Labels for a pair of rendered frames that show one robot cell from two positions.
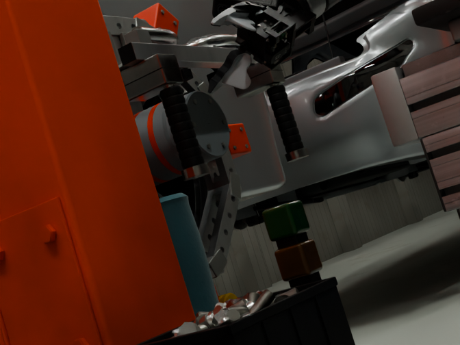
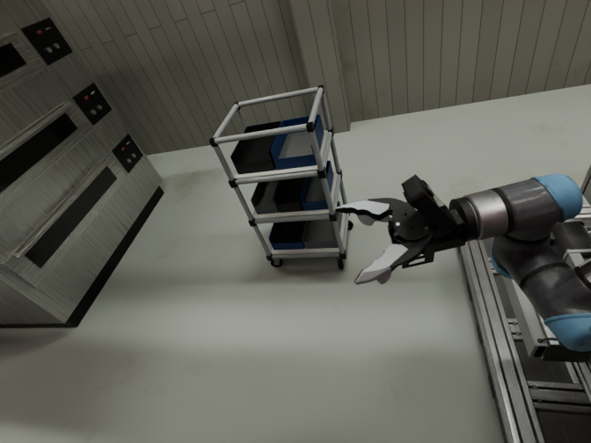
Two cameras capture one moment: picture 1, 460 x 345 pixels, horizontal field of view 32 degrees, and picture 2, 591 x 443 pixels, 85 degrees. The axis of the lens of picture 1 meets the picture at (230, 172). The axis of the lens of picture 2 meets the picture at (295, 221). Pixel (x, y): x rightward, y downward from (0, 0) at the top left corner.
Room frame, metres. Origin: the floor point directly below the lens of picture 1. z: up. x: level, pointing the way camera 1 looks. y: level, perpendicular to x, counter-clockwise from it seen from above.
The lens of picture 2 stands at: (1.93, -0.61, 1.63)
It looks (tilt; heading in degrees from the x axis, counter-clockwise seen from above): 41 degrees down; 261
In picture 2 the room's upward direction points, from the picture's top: 20 degrees counter-clockwise
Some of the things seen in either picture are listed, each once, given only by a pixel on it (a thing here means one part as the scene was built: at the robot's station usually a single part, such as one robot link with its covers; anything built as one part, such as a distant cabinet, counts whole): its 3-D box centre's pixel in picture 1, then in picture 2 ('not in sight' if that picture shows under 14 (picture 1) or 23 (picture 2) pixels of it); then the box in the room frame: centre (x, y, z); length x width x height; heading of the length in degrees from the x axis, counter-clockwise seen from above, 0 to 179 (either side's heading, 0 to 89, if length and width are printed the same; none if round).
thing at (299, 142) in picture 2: not in sight; (295, 192); (1.65, -2.12, 0.50); 0.54 x 0.42 x 1.00; 147
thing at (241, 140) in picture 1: (224, 143); not in sight; (1.80, -0.01, 0.85); 0.09 x 0.08 x 0.07; 147
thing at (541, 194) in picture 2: not in sight; (530, 205); (1.53, -0.86, 1.21); 0.11 x 0.08 x 0.09; 162
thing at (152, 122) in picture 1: (165, 142); not in sight; (1.49, 0.10, 0.85); 0.21 x 0.14 x 0.14; 57
